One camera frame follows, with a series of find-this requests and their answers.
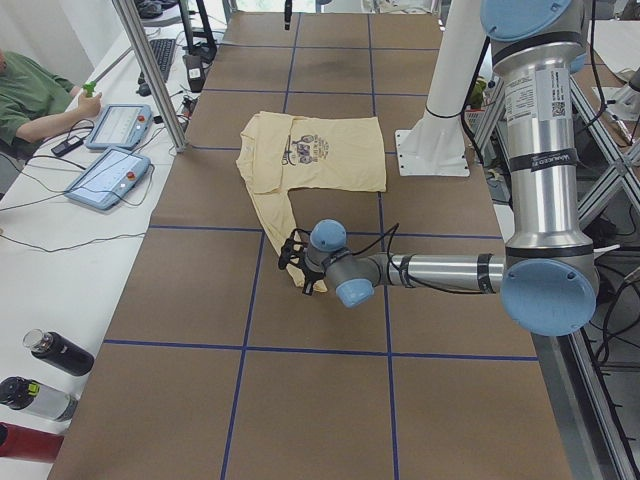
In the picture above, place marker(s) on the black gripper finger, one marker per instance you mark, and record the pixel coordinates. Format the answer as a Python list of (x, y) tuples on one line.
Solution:
[(287, 14)]

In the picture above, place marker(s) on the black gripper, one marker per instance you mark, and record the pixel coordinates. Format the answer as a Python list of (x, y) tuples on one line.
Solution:
[(310, 276)]

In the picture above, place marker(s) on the cream long-sleeve graphic t-shirt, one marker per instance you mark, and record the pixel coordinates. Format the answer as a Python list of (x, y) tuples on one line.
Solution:
[(282, 152)]

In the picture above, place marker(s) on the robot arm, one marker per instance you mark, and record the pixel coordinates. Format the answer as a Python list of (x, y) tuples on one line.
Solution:
[(546, 278)]

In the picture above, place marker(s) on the person's hand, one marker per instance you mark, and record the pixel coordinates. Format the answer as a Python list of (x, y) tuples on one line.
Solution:
[(88, 107)]

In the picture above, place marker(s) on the black keyboard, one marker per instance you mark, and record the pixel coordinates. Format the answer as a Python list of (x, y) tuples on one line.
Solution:
[(163, 50)]

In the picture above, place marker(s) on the far blue teach pendant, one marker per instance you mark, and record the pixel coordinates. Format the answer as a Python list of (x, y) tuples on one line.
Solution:
[(120, 125)]

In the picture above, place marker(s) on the blue teach pendant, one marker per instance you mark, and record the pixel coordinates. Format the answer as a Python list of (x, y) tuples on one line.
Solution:
[(108, 179), (120, 125)]

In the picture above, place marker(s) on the green handheld tool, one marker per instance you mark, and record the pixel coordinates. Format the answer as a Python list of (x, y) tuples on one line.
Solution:
[(89, 88)]

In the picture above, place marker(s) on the near blue teach pendant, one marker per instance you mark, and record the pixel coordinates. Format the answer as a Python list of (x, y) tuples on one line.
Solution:
[(108, 179)]

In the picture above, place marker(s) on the black bottle clear cap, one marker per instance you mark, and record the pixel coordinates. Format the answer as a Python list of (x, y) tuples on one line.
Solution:
[(56, 350)]

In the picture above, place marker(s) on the person in green shirt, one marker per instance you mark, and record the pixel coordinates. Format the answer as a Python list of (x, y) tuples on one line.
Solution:
[(36, 104)]

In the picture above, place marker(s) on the silver bottle green-black cap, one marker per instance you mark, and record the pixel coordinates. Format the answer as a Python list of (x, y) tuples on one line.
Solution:
[(35, 398)]

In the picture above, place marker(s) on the red metal bottle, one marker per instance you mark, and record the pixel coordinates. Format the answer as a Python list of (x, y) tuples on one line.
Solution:
[(18, 442)]

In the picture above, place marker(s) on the aluminium frame post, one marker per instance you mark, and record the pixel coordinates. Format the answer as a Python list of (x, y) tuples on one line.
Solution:
[(135, 31)]

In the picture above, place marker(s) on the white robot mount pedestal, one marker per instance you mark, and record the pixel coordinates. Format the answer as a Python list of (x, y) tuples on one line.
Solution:
[(435, 146)]

